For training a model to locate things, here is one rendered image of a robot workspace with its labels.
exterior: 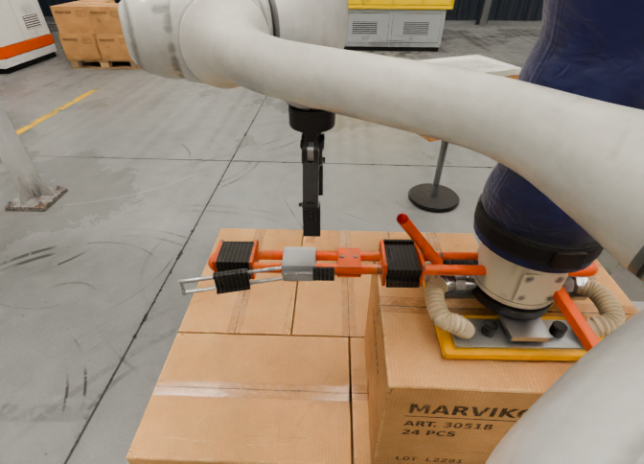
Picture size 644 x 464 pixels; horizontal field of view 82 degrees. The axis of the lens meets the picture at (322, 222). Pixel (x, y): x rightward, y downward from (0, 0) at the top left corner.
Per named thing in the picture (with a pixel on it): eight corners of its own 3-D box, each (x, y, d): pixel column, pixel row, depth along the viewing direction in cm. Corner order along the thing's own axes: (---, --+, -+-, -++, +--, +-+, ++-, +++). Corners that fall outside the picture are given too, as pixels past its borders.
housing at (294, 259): (316, 261, 83) (316, 245, 81) (315, 283, 78) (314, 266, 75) (285, 260, 84) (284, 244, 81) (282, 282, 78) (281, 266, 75)
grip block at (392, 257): (414, 257, 84) (418, 237, 81) (422, 290, 76) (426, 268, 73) (377, 257, 84) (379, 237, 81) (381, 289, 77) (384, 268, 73)
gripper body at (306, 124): (335, 111, 55) (334, 167, 60) (335, 93, 62) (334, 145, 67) (285, 111, 55) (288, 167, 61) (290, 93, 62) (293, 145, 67)
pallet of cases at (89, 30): (164, 55, 699) (150, -1, 645) (140, 69, 616) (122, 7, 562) (102, 54, 704) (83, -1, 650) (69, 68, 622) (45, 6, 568)
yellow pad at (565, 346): (586, 321, 82) (596, 307, 79) (613, 362, 74) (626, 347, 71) (432, 319, 83) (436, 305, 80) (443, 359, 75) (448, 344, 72)
